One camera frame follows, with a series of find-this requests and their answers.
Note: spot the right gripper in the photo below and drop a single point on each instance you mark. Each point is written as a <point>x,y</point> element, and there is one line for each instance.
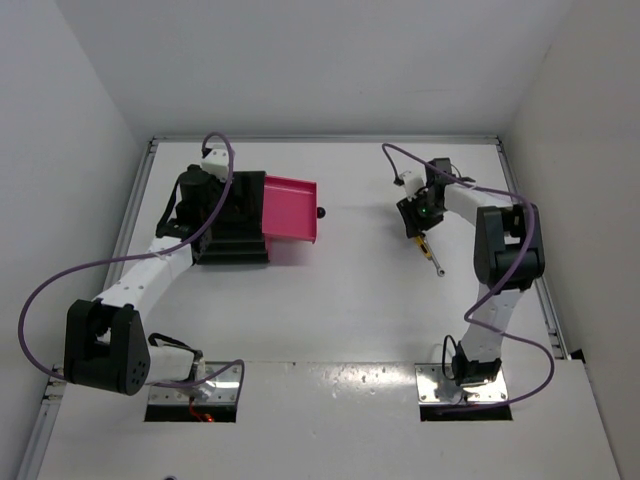
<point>415,225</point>

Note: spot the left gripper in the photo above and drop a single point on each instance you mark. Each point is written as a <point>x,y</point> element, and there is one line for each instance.
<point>238,205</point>

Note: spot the black drawer cabinet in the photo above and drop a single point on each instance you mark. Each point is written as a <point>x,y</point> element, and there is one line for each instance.
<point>233,245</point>

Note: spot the pink top drawer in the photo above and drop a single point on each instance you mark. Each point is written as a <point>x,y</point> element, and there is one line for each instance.
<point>290,209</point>

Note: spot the silver wrench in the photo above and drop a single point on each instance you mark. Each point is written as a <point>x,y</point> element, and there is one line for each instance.
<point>432,258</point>

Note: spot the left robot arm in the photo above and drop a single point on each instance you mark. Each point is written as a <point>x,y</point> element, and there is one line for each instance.
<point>211,215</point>

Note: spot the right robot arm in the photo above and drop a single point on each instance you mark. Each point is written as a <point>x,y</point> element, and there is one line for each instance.
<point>508,257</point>

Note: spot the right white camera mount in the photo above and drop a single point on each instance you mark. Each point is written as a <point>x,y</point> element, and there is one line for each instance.
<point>412,182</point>

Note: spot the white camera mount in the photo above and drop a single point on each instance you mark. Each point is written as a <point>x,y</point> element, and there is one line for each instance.
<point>412,182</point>
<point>215,161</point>

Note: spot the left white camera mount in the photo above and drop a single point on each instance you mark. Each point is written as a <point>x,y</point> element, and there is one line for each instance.
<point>215,161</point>

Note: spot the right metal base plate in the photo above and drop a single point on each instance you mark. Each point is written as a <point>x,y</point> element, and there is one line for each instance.
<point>436,389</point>

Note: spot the metal base plate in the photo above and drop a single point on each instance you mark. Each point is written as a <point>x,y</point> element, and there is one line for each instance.
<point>436,389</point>
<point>222,389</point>

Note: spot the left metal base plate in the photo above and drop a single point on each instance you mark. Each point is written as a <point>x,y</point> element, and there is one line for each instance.
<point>222,389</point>

